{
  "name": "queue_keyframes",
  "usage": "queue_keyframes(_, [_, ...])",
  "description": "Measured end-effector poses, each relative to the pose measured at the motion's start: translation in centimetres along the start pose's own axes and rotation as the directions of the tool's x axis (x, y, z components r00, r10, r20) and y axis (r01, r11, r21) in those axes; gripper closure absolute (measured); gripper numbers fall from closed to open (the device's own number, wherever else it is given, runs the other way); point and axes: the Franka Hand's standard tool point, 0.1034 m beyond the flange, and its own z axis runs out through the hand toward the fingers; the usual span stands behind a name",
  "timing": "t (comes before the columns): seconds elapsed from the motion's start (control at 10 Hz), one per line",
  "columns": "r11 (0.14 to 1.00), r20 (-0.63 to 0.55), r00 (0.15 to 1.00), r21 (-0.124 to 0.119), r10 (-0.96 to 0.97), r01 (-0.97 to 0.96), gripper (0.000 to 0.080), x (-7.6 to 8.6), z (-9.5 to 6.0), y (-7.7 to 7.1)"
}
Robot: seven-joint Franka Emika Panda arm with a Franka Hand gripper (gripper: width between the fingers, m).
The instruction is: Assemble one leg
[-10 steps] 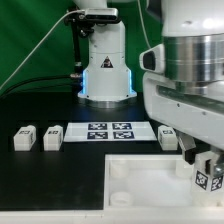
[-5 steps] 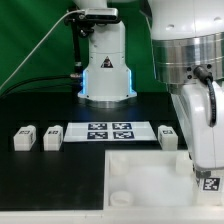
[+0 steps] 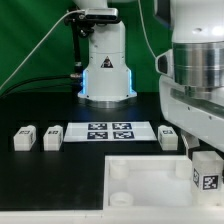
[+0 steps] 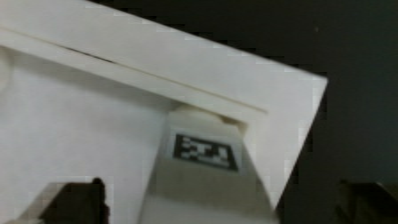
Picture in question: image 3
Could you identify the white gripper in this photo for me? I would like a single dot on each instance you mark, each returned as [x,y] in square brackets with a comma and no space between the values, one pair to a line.
[198,119]

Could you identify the white square tabletop part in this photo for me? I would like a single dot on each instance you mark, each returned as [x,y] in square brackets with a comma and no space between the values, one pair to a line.
[155,186]

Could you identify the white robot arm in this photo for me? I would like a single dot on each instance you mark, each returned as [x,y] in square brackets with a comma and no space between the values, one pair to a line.
[191,84]

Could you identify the white marker sheet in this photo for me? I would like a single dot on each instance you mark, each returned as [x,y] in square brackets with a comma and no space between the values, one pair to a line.
[109,131]

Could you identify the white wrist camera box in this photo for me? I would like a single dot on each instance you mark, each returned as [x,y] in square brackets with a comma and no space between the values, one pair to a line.
[164,63]

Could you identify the mounted grey camera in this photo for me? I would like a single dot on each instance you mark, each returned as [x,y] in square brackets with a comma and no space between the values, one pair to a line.
[101,13]

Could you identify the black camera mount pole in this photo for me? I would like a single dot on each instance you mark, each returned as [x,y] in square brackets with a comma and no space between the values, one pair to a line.
[77,43]

